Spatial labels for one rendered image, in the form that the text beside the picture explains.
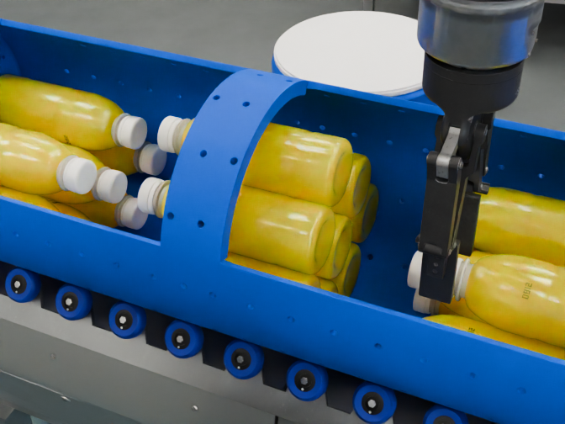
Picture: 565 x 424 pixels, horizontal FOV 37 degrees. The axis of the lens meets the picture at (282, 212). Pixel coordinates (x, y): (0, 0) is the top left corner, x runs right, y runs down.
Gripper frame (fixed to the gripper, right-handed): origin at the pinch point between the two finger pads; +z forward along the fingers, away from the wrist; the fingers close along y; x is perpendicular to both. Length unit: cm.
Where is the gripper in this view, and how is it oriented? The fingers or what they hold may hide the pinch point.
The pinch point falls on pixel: (449, 249)
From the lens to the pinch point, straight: 78.0
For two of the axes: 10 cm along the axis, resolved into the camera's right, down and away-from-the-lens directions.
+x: -9.1, -2.4, 3.4
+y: 4.2, -5.7, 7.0
